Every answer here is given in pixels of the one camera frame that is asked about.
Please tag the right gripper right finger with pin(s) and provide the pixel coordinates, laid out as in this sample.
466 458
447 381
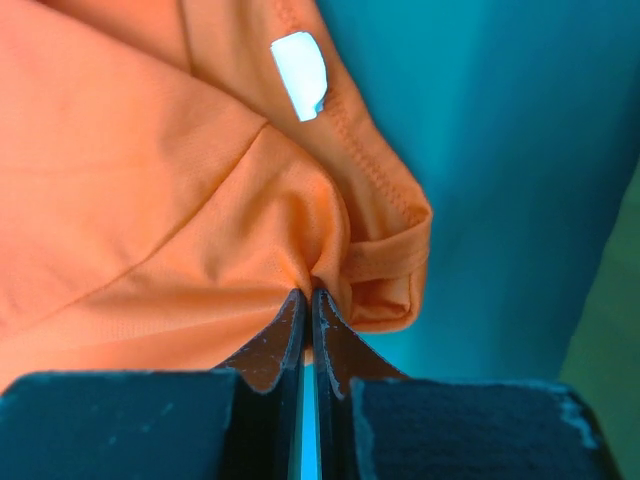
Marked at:
375 422

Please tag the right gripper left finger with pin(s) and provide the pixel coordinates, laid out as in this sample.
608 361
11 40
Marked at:
239 420

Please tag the orange t shirt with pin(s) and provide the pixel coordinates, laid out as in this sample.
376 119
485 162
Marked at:
171 170

